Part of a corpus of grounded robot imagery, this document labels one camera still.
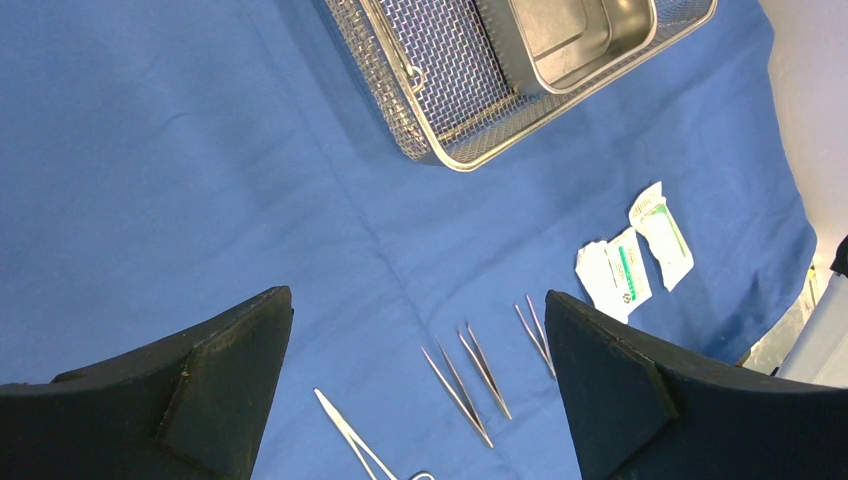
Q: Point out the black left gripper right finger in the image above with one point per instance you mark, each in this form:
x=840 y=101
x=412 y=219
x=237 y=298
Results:
x=640 y=407

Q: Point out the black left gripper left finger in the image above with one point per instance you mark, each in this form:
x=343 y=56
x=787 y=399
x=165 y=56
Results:
x=192 y=405

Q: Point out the pointed steel tweezers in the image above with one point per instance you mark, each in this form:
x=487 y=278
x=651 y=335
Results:
x=536 y=333

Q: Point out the blunt steel tweezers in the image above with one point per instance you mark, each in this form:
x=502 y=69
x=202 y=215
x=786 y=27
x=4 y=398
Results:
x=478 y=358

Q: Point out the steel hemostat ring handles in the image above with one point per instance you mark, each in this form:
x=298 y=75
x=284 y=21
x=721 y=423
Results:
x=373 y=465

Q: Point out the white gauze roll packet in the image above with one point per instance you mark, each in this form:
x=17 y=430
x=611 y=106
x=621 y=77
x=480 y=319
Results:
x=594 y=271

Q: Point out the blue surgical wrap cloth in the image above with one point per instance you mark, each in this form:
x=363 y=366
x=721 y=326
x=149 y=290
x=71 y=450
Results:
x=163 y=161

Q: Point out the wire mesh steel tray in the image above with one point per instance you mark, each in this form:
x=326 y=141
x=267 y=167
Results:
x=434 y=76

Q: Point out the green white sterile packet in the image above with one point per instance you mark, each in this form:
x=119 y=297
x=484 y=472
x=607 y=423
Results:
x=629 y=274

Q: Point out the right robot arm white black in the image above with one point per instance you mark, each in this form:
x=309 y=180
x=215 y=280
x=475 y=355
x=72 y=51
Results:
x=819 y=355

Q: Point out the small steel instrument pan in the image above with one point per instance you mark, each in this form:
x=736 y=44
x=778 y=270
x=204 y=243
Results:
x=557 y=46

